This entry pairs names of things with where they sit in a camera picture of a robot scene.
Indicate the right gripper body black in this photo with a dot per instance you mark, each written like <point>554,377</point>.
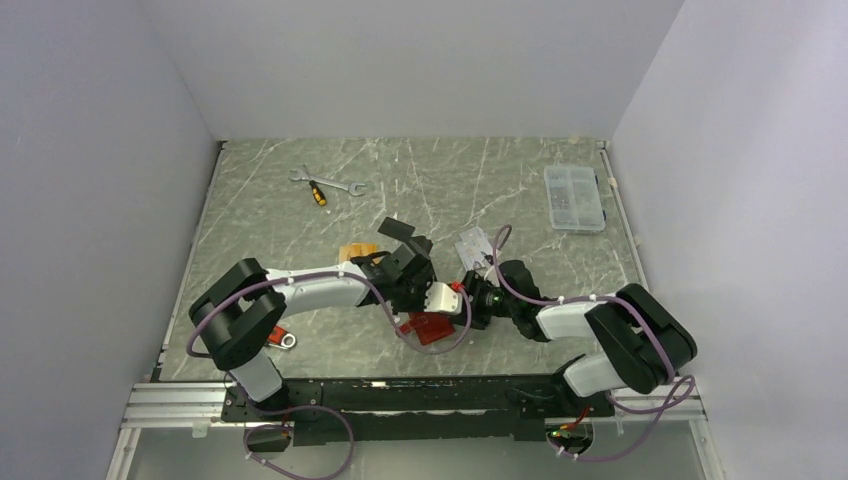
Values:
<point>486,302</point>

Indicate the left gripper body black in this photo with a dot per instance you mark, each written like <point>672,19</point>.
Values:
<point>411,294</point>

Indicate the red leather card holder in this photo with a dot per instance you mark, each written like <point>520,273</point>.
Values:
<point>429,327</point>

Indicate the stack of silver cards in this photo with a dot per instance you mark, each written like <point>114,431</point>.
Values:
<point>474,249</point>

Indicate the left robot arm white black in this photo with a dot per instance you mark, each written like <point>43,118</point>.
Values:
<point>235,317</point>

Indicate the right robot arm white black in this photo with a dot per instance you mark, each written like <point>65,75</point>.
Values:
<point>640,345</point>

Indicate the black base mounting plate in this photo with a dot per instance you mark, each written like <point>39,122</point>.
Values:
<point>520,407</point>

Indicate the yellow black screwdriver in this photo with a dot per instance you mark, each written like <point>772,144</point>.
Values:
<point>318,195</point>

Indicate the clear plastic compartment box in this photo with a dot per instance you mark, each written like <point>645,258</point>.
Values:
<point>574,198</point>

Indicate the silver open-end wrench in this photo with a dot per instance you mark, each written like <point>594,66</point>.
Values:
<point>355,189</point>

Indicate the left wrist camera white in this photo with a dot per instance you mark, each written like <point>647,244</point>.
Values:
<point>442,299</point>

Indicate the red handled adjustable wrench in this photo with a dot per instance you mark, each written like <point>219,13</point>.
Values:
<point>281,338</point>

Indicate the aluminium rail frame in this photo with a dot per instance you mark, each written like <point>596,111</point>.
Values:
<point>198,406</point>

